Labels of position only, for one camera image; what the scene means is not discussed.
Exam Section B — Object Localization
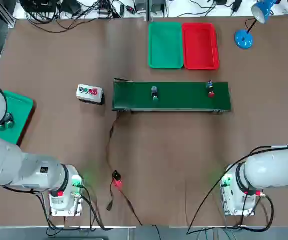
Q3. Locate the grey push-button control box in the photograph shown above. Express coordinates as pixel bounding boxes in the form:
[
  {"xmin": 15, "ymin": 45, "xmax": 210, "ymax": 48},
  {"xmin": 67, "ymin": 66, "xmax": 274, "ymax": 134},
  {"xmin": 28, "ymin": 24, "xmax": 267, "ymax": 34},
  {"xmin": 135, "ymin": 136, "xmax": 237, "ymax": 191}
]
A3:
[{"xmin": 75, "ymin": 83, "xmax": 106, "ymax": 106}]

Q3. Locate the green belt conveyor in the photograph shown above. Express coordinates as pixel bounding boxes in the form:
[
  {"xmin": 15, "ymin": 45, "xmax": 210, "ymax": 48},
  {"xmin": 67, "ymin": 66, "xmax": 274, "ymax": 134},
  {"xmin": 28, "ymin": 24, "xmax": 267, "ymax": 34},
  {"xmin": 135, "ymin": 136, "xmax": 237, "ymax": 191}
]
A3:
[{"xmin": 111, "ymin": 77, "xmax": 232, "ymax": 116}]

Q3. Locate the black electronics box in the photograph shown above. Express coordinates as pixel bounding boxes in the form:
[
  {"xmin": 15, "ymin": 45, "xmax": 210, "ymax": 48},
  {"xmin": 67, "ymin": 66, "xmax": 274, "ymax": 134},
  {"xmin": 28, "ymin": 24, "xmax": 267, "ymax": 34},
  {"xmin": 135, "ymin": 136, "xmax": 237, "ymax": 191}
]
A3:
[{"xmin": 20, "ymin": 0, "xmax": 57, "ymax": 14}]

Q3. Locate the large green plastic tray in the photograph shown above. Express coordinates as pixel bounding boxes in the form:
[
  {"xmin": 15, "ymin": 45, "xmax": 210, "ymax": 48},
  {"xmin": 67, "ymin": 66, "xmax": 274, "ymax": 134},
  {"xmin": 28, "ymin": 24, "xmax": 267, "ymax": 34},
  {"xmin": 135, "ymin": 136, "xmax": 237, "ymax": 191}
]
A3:
[{"xmin": 147, "ymin": 21, "xmax": 184, "ymax": 70}]

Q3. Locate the red plastic tray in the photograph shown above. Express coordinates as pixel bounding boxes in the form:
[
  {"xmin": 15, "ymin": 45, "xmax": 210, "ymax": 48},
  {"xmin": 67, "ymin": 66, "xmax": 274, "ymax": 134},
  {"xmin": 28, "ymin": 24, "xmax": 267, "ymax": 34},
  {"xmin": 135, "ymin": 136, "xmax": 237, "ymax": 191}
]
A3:
[{"xmin": 181, "ymin": 22, "xmax": 220, "ymax": 71}]

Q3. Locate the small green plastic tray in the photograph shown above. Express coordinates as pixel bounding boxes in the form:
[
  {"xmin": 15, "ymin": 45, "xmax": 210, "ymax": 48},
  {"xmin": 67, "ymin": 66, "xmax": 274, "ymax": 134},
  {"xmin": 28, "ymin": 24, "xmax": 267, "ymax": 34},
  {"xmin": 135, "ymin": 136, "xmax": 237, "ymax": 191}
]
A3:
[{"xmin": 0, "ymin": 89, "xmax": 37, "ymax": 147}]

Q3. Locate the blue desk lamp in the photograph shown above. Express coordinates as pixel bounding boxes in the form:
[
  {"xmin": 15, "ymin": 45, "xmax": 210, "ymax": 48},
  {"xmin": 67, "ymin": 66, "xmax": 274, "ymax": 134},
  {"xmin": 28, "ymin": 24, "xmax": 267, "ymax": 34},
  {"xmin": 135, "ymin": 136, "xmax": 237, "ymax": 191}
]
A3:
[{"xmin": 234, "ymin": 0, "xmax": 277, "ymax": 50}]

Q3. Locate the grey black power adapter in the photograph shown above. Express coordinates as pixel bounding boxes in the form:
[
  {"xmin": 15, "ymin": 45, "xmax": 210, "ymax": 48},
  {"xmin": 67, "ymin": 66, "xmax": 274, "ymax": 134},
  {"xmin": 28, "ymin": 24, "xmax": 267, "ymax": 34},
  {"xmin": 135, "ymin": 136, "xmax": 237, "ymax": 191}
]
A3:
[{"xmin": 231, "ymin": 0, "xmax": 242, "ymax": 13}]

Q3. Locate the red black conveyor cable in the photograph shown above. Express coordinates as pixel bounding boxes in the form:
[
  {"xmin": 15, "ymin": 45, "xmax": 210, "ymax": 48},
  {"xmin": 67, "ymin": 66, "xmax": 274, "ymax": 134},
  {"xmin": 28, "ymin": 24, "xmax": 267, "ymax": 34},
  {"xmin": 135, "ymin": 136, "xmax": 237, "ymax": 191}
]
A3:
[{"xmin": 105, "ymin": 115, "xmax": 144, "ymax": 227}]

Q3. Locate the black switch module red light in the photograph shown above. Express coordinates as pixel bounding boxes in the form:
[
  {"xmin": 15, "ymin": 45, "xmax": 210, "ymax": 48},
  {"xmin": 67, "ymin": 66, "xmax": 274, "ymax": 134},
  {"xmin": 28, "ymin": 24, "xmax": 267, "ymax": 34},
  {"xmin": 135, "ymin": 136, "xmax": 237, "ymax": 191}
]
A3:
[{"xmin": 111, "ymin": 170, "xmax": 123, "ymax": 189}]

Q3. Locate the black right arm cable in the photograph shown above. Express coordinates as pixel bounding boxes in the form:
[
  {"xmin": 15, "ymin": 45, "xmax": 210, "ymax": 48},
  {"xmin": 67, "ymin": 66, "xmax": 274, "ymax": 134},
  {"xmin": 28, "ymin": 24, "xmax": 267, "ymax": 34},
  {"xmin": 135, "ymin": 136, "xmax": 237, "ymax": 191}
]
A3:
[{"xmin": 186, "ymin": 144, "xmax": 288, "ymax": 236}]

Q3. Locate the black lamp cable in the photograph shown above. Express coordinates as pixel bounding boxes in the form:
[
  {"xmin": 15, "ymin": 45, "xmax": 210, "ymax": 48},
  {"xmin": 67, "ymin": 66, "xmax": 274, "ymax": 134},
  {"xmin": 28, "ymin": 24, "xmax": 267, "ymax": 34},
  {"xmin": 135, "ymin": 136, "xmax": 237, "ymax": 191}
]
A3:
[{"xmin": 243, "ymin": 9, "xmax": 251, "ymax": 33}]

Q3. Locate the aluminium corner frame post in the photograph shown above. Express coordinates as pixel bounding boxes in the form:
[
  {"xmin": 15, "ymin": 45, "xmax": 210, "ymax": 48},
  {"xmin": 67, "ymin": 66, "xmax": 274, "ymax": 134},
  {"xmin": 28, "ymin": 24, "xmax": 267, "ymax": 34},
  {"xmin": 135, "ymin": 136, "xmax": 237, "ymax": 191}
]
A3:
[{"xmin": 6, "ymin": 16, "xmax": 17, "ymax": 29}]

